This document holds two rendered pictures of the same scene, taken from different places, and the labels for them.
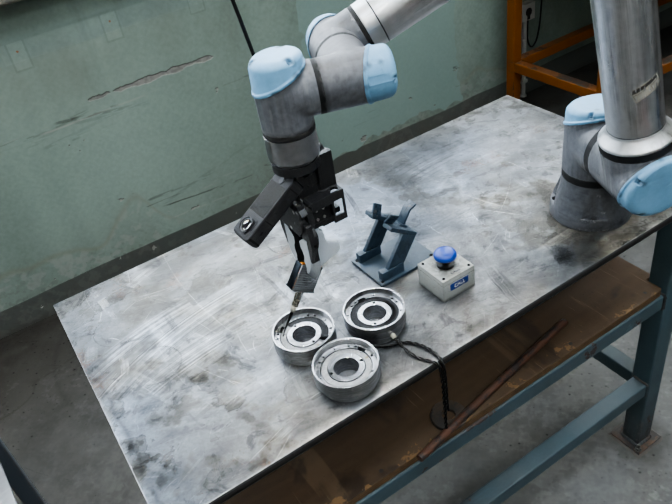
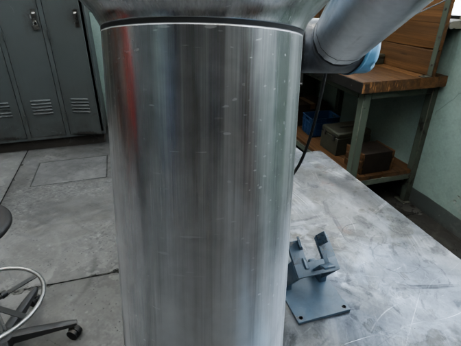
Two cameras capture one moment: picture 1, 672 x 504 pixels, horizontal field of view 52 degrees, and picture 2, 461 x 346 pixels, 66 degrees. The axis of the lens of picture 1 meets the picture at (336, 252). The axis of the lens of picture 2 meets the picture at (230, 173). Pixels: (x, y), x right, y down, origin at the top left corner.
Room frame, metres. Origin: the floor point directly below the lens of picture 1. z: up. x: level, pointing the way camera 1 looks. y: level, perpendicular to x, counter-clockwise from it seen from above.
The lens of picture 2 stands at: (0.95, -0.61, 1.30)
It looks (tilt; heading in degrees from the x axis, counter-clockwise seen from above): 28 degrees down; 100
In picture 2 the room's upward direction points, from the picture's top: straight up
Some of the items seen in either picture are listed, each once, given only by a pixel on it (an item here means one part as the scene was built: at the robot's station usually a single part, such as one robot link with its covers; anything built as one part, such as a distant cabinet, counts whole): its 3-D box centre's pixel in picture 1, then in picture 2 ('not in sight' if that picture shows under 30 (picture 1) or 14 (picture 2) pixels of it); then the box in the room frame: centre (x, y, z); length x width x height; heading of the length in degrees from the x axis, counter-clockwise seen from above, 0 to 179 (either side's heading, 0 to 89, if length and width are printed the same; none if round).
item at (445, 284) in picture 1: (448, 272); not in sight; (0.92, -0.19, 0.82); 0.08 x 0.07 x 0.05; 117
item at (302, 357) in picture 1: (305, 337); not in sight; (0.82, 0.08, 0.82); 0.10 x 0.10 x 0.04
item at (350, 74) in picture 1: (350, 73); not in sight; (0.90, -0.06, 1.23); 0.11 x 0.11 x 0.08; 6
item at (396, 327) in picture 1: (375, 316); not in sight; (0.84, -0.04, 0.82); 0.10 x 0.10 x 0.04
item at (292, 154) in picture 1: (291, 144); not in sight; (0.87, 0.04, 1.15); 0.08 x 0.08 x 0.05
